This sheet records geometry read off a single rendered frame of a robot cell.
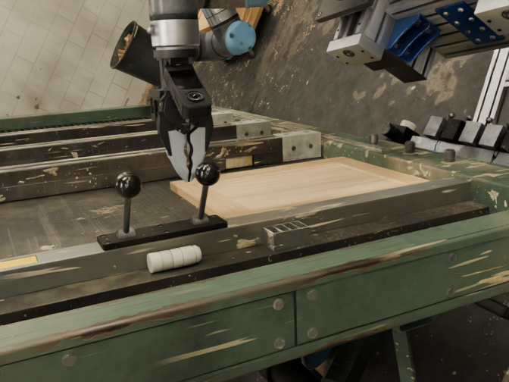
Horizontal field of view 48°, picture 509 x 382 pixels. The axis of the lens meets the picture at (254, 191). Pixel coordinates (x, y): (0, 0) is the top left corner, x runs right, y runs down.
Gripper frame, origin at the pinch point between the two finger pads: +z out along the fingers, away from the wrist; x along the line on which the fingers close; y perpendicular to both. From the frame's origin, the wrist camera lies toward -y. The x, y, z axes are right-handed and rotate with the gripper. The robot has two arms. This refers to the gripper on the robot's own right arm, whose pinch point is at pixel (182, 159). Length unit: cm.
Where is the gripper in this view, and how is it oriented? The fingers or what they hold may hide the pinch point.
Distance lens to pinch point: 156.8
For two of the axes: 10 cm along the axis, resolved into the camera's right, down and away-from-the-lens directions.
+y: 4.4, 2.2, -8.7
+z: 0.4, 9.6, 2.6
